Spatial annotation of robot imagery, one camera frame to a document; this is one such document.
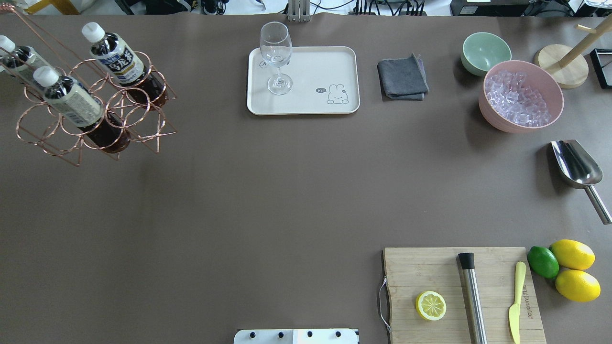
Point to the grey folded cloth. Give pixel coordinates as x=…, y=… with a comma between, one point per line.
x=404, y=78

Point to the tea bottle middle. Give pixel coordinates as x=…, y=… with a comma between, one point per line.
x=67, y=96

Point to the copper wire bottle basket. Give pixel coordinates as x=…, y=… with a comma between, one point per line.
x=42, y=126

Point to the yellow lemon far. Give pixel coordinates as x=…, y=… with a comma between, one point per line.
x=573, y=254

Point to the white bunny tray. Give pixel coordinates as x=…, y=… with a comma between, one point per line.
x=325, y=81

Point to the wooden cup tree stand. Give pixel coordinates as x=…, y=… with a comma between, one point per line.
x=566, y=64

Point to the tea bottle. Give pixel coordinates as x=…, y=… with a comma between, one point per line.
x=22, y=62
x=67, y=96

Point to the wine glass on tray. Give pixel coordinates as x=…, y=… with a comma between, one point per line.
x=276, y=49

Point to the yellow plastic knife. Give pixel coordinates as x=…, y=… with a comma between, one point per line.
x=515, y=308

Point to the pink bowl with ice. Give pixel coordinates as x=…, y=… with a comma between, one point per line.
x=518, y=97

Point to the steel muddler rod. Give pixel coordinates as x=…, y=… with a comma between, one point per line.
x=467, y=263

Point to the steel ice scoop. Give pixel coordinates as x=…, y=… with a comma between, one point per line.
x=581, y=171

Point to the tea bottle taken to tray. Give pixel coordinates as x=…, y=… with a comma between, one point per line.
x=111, y=51

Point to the yellow lemon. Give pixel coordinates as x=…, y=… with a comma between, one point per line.
x=573, y=254
x=577, y=285

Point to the yellow lemon near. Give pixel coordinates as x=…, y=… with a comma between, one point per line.
x=577, y=285

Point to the green lime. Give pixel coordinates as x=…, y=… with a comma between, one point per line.
x=543, y=262

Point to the lemon half slice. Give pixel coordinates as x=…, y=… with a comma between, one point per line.
x=430, y=305

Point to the green bowl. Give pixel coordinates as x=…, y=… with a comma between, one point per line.
x=481, y=51

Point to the black framed glass rack tray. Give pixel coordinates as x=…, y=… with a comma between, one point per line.
x=601, y=61

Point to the tea bottle outer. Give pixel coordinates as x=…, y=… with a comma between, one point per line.
x=22, y=62

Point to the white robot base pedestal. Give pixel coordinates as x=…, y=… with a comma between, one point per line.
x=298, y=336

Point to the wooden cutting board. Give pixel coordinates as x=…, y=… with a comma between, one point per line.
x=413, y=270

